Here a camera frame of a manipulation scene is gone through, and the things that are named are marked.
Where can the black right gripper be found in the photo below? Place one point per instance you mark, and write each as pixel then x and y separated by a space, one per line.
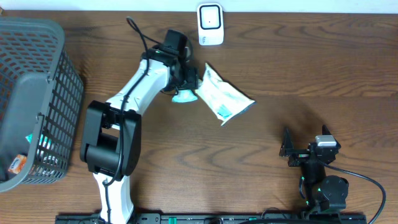
pixel 287 147

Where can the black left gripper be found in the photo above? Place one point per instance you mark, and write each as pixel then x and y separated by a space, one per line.
pixel 193 81

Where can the teal wet wipes pack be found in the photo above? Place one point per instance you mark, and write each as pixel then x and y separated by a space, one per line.
pixel 184 96

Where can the white snack bag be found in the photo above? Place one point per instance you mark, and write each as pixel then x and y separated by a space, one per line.
pixel 222 98

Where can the orange tissue pack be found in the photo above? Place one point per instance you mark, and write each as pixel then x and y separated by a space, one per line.
pixel 17 164

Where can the teal kleenex tissue pack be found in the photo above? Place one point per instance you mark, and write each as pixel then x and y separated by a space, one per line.
pixel 44 142

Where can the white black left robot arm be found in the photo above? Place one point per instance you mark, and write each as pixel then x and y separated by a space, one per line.
pixel 111 142

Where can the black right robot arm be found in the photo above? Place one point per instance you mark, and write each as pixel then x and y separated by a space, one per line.
pixel 324 193

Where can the white barcode scanner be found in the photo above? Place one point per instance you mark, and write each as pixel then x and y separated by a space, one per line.
pixel 210 24

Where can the grey plastic basket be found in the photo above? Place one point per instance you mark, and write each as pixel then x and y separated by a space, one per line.
pixel 41 93

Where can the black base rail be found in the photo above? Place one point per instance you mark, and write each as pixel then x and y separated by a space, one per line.
pixel 156 218

